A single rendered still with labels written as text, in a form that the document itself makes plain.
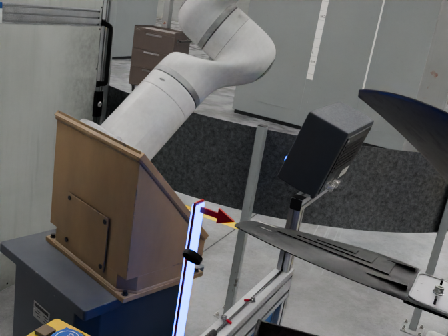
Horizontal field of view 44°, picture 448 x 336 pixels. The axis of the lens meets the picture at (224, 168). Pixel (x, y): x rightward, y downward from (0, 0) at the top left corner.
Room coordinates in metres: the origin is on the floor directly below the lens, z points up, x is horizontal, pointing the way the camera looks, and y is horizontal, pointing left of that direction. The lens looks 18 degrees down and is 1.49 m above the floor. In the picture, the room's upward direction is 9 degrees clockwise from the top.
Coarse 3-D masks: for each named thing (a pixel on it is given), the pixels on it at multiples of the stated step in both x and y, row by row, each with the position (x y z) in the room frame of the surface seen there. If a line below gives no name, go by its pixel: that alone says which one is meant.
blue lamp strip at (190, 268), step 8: (200, 216) 0.76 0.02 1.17; (200, 224) 0.76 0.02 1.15; (192, 232) 0.75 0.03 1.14; (192, 240) 0.75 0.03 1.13; (192, 248) 0.75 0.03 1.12; (192, 264) 0.76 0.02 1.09; (192, 272) 0.76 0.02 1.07; (192, 280) 0.77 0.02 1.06; (184, 288) 0.75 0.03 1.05; (184, 296) 0.75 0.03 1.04; (184, 304) 0.75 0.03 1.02; (184, 312) 0.76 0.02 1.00; (184, 320) 0.76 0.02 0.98; (184, 328) 0.77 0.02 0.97
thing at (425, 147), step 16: (368, 96) 0.53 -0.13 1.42; (384, 96) 0.50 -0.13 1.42; (400, 96) 0.47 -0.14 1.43; (384, 112) 0.53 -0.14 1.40; (400, 112) 0.50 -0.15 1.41; (416, 112) 0.47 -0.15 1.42; (432, 112) 0.44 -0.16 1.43; (400, 128) 0.53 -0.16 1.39; (416, 128) 0.50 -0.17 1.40; (432, 128) 0.46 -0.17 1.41; (416, 144) 0.53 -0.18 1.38; (432, 144) 0.49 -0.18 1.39; (432, 160) 0.53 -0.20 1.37
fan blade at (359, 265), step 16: (240, 224) 0.65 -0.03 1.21; (256, 224) 0.69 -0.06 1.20; (272, 240) 0.63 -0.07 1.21; (288, 240) 0.66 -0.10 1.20; (304, 240) 0.68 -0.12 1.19; (320, 240) 0.69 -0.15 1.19; (304, 256) 0.61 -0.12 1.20; (320, 256) 0.63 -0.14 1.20; (336, 256) 0.65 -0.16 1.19; (352, 256) 0.66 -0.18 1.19; (368, 256) 0.67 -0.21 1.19; (384, 256) 0.69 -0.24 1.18; (336, 272) 0.60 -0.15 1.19; (352, 272) 0.61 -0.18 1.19; (368, 272) 0.62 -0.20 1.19; (384, 272) 0.62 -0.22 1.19; (400, 272) 0.64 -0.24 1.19; (416, 272) 0.65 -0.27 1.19; (384, 288) 0.59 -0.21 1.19; (400, 288) 0.59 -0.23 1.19
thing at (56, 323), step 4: (56, 320) 0.58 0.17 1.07; (60, 320) 0.59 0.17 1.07; (48, 324) 0.57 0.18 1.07; (52, 324) 0.58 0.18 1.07; (56, 324) 0.58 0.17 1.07; (60, 324) 0.58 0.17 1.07; (64, 324) 0.58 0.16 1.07; (68, 324) 0.58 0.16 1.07; (56, 328) 0.57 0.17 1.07; (60, 328) 0.57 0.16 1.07; (64, 328) 0.57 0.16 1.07; (72, 328) 0.57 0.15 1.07; (76, 328) 0.58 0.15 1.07; (32, 332) 0.56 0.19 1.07; (80, 332) 0.57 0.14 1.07
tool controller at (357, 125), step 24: (312, 120) 1.29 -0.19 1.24; (336, 120) 1.31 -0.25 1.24; (360, 120) 1.41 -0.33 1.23; (312, 144) 1.28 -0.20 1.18; (336, 144) 1.26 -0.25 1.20; (360, 144) 1.45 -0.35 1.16; (288, 168) 1.30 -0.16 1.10; (312, 168) 1.28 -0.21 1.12; (336, 168) 1.31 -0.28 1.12; (312, 192) 1.27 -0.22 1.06
